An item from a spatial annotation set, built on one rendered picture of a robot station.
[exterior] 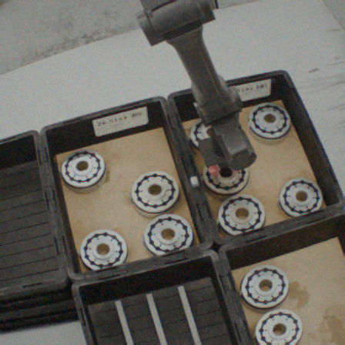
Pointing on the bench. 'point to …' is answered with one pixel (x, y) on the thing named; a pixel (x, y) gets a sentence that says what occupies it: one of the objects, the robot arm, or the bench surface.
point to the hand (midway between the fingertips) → (226, 170)
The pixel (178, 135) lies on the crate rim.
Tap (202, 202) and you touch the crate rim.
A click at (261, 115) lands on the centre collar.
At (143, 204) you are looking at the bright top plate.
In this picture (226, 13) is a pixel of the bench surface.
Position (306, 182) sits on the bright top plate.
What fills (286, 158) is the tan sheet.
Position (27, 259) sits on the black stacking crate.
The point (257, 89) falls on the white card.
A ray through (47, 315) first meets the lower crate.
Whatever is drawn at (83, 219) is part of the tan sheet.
